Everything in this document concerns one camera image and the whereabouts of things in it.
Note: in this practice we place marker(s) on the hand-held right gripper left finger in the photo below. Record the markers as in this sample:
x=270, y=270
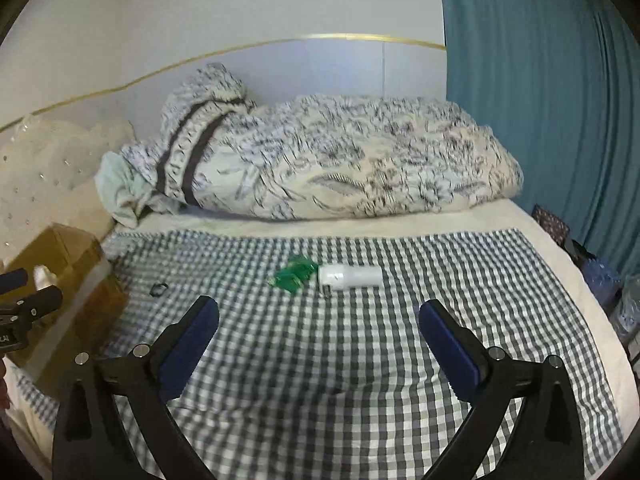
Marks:
x=190, y=345

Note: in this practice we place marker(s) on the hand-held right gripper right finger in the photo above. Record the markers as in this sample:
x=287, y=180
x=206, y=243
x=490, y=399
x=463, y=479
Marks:
x=450, y=350

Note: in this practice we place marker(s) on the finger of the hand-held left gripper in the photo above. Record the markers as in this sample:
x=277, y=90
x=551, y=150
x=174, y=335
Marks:
x=40, y=301
x=12, y=281

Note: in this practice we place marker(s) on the brown cardboard box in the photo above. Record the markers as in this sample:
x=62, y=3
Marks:
x=75, y=270

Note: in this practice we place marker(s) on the white plastic bottle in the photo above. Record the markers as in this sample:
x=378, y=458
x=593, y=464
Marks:
x=350, y=277

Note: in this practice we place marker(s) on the green foil packet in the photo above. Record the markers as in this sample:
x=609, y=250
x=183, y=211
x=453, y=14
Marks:
x=295, y=275

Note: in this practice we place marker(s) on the cream tufted headboard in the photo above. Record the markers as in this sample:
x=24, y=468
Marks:
x=50, y=170

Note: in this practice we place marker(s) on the grey checked cloth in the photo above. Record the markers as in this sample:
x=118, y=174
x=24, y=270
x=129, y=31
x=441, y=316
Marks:
x=325, y=360

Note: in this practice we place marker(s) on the light blue towel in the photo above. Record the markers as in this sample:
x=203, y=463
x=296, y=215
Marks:
x=120, y=185

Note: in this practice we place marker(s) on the dark patterned bag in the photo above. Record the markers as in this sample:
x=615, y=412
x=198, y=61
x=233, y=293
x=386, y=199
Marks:
x=550, y=222

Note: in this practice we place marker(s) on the blue wrapped bottle pack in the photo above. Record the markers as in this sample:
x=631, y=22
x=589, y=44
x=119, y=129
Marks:
x=607, y=290

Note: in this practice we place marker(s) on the floral quilt with dark stripes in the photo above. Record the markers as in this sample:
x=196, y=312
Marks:
x=350, y=160

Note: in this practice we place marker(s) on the teal curtain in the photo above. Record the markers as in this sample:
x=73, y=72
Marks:
x=540, y=85

